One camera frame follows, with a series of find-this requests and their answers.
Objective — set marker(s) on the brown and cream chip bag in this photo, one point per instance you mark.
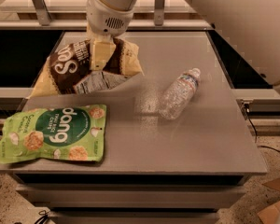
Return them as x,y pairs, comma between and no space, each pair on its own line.
67,71

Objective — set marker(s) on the green rice chip bag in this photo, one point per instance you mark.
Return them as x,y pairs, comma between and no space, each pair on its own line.
65,134

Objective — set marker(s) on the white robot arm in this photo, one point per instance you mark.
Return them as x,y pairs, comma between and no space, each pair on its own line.
251,27

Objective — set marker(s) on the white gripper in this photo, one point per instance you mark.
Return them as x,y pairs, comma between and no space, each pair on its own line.
106,19

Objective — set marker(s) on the cardboard box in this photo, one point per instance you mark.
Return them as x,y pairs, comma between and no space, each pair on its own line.
271,213

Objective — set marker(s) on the metal frame railing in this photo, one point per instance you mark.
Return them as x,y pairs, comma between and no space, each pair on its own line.
71,15

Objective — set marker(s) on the clear plastic water bottle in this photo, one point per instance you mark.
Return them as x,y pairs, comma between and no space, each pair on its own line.
177,96

